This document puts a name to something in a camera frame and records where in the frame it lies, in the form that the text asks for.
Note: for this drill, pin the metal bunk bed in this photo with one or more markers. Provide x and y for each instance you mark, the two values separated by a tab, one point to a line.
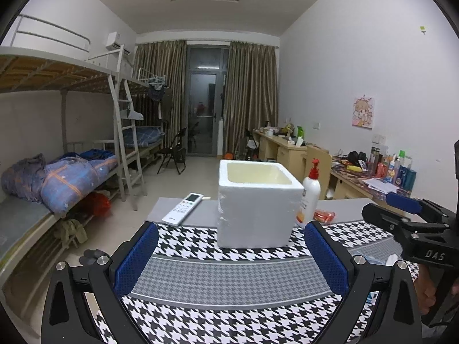
54	103

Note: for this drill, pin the right olive curtain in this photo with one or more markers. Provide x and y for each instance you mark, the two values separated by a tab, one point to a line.
251	91

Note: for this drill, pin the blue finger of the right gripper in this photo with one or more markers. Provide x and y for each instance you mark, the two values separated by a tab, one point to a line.
403	203

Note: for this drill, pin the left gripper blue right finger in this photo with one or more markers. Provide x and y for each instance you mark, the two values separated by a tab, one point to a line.
328	255

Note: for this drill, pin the olive curtain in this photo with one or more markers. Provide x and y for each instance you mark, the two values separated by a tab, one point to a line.
162	65
251	91

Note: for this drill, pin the black folding chair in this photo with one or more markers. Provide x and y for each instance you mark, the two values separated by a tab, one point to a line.
175	152

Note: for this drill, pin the white styrofoam box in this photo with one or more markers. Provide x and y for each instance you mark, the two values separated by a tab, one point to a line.
257	203

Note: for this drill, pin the orange tissue packet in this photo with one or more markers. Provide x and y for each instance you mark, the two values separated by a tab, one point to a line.
324	216

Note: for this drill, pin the white air conditioner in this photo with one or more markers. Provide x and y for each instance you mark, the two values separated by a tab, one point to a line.
114	42

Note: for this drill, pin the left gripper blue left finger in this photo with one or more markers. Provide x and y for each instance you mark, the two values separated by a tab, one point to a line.
131	257

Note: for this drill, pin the blue toiletry bottle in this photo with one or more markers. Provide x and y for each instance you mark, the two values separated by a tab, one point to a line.
406	178

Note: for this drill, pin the white remote control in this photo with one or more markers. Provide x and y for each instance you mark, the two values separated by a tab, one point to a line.
180	212

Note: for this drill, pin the glass balcony door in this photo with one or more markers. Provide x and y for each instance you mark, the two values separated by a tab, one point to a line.
205	88

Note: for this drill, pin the person's right hand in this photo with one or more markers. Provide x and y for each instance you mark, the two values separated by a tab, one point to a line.
425	289

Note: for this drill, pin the houndstooth table mat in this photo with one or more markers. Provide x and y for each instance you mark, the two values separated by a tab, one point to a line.
193	291

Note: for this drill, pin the white lotion pump bottle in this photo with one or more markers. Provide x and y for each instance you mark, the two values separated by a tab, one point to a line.
309	200

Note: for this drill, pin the anime girl poster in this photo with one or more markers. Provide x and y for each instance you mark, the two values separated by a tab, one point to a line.
363	112

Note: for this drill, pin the white papers on desk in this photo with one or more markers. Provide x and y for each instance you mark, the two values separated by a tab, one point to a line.
380	186

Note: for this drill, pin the blue plaid quilt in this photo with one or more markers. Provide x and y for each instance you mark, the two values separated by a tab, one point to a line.
61	184

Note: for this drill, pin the red bag under bed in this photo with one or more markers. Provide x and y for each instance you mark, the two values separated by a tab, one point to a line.
96	204

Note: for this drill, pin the light wooden desk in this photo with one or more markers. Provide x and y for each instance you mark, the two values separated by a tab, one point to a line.
334	178

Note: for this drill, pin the left olive curtain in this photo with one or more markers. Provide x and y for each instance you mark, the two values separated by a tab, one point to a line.
162	65

